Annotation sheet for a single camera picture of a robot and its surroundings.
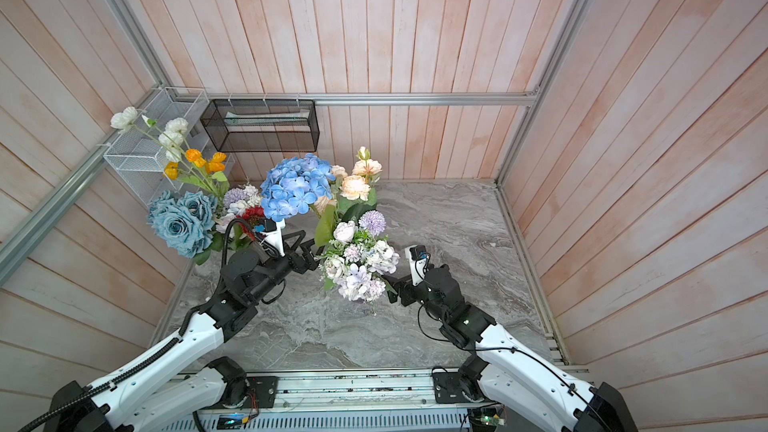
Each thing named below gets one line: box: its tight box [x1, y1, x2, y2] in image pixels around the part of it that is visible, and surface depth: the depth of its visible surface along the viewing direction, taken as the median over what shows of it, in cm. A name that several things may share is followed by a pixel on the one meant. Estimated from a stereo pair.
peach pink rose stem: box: [340, 146, 383, 205], surface depth 70 cm
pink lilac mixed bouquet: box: [215, 184, 263, 233], surface depth 76 cm
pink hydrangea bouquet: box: [318, 210, 401, 304], surface depth 65 cm
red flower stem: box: [236, 206, 265, 241], surface depth 73 cm
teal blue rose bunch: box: [147, 190, 218, 259], surface depth 62 cm
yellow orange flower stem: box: [163, 149, 229, 194], surface depth 74 cm
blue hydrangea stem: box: [260, 153, 336, 222], surface depth 58 cm
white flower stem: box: [111, 106, 190, 163], surface depth 72 cm
